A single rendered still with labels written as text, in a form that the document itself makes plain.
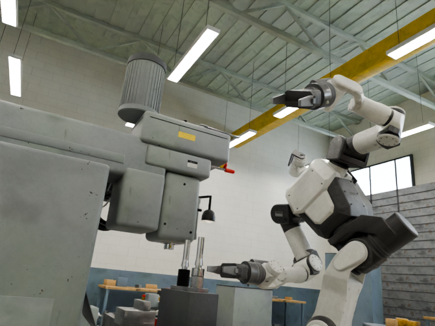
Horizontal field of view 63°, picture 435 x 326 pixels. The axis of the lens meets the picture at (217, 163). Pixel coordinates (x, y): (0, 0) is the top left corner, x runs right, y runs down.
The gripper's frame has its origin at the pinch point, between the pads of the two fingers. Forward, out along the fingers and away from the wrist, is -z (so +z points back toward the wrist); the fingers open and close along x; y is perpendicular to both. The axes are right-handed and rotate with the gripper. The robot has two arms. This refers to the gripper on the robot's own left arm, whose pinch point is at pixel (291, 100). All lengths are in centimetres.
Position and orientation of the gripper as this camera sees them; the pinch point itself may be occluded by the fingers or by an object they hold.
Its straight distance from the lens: 114.5
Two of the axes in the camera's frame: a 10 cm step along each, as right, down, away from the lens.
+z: 7.6, -2.3, 6.0
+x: -6.4, -1.9, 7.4
